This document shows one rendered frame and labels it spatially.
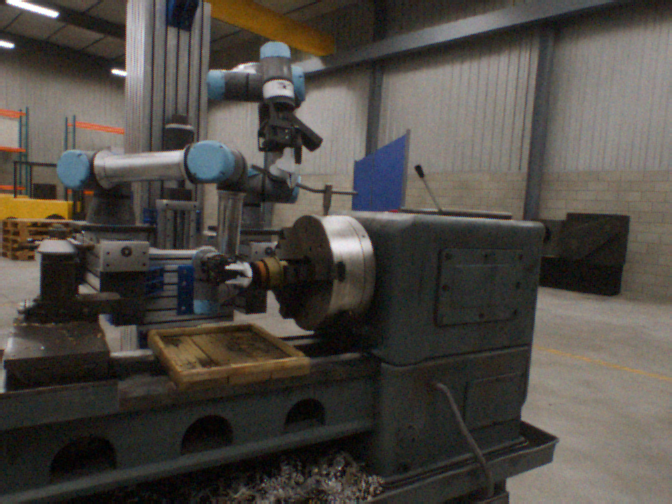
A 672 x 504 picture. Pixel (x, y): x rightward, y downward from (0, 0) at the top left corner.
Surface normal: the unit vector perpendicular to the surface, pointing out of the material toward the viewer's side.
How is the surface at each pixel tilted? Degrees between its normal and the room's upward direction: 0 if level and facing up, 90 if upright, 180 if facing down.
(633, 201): 90
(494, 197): 90
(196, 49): 90
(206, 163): 90
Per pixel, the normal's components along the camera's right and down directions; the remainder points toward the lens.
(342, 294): 0.49, 0.31
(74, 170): -0.29, 0.07
